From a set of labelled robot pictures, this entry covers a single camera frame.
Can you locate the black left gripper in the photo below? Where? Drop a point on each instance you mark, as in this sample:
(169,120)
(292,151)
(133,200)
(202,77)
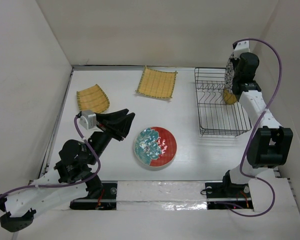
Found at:
(122,125)

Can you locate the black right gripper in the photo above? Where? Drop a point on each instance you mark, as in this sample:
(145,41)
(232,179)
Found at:
(235,62)

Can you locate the blue and white floral plate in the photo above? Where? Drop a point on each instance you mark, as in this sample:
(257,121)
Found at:
(229,74)

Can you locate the round yellow woven plate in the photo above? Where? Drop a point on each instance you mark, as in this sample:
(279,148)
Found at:
(228,97)

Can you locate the red and teal floral plate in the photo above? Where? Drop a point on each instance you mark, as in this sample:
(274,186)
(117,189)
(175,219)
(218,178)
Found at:
(155,147)

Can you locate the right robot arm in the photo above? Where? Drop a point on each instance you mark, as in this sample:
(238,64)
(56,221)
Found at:
(269,143)

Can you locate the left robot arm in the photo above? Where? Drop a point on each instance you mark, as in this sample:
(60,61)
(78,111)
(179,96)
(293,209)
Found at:
(74,176)

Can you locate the curved yellow bamboo plate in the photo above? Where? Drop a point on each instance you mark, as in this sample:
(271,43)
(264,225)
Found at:
(92,98)

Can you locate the square yellow bamboo plate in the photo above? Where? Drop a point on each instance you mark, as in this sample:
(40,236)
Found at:
(157,84)

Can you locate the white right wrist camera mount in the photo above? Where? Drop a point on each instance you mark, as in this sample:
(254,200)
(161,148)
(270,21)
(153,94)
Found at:
(240,47)

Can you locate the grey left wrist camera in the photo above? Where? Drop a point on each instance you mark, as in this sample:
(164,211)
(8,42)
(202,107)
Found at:
(88,119)

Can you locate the black wire dish rack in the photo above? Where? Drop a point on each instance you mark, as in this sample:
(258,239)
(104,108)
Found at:
(216,118)

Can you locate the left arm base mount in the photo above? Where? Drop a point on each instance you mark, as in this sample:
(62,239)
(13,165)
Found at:
(105,200)

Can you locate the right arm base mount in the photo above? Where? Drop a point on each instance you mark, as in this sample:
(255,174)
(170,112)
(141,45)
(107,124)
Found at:
(220,198)

